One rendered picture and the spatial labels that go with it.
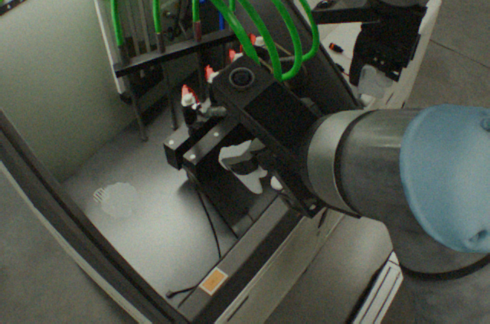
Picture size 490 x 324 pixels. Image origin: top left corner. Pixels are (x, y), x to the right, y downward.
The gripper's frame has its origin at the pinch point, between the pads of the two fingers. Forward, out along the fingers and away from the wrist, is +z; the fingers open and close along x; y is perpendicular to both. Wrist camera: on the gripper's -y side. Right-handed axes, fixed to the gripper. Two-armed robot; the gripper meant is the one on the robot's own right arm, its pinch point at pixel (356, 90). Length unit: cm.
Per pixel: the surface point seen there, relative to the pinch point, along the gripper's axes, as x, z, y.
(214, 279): -33.7, 25.0, -4.8
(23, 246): -61, 121, -113
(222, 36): 8.7, 11.2, -37.3
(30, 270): -66, 121, -100
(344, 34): 45, 23, -21
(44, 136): -35, 21, -57
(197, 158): -15.4, 23.2, -24.5
